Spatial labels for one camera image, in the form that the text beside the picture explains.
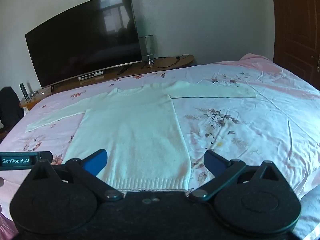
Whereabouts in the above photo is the wooden television cabinet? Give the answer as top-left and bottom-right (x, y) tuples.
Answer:
(19, 54), (195, 110)

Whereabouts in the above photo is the white knit sweater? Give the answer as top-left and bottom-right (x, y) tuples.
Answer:
(25, 81), (257, 193)

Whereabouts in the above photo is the brown wooden door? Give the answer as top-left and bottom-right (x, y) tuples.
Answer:
(271, 0), (320, 90)

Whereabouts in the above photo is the black chair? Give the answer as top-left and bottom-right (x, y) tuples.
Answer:
(0, 87), (25, 133)

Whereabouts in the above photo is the pink floral bed sheet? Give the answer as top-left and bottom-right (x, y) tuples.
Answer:
(0, 53), (320, 240)

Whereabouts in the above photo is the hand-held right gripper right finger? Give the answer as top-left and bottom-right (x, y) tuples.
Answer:
(188, 150), (288, 202)

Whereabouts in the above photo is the black remote control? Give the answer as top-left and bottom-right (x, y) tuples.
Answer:
(19, 83), (28, 101)

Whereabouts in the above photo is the clear plastic stand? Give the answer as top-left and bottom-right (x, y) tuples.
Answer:
(25, 90), (43, 103)

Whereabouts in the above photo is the glass table lamp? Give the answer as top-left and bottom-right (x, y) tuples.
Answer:
(139, 35), (157, 67)

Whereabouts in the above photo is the black curved television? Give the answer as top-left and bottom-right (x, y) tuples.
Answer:
(25, 0), (143, 88)

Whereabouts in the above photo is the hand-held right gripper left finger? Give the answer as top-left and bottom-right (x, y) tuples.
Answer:
(27, 149), (123, 202)

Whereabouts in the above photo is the silver set-top box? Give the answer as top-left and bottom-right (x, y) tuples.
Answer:
(78, 71), (104, 81)

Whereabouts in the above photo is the black lamp cable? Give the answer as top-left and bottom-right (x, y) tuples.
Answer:
(140, 54), (192, 68)

